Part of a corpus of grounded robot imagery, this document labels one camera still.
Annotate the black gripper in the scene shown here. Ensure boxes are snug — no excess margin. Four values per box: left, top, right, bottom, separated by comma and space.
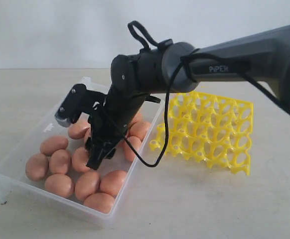
86, 87, 160, 170

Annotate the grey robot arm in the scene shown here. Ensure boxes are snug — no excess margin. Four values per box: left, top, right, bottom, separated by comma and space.
86, 21, 290, 169

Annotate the brown egg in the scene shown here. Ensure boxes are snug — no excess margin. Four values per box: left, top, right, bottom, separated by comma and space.
49, 149, 71, 174
122, 135, 143, 162
25, 153, 49, 181
100, 170, 127, 197
68, 120, 90, 139
44, 174, 74, 198
83, 193, 115, 214
39, 135, 69, 156
75, 171, 101, 201
72, 147, 90, 173
130, 120, 151, 141

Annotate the clear plastic container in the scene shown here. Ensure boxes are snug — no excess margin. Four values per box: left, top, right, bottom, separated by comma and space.
0, 76, 165, 229

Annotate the yellow plastic egg tray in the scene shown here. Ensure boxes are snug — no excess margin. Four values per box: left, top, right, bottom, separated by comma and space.
148, 91, 255, 177

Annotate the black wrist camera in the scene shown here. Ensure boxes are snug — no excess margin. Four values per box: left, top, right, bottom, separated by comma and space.
54, 84, 87, 127

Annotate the black cable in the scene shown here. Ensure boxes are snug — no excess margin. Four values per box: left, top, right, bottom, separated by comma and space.
92, 21, 290, 167

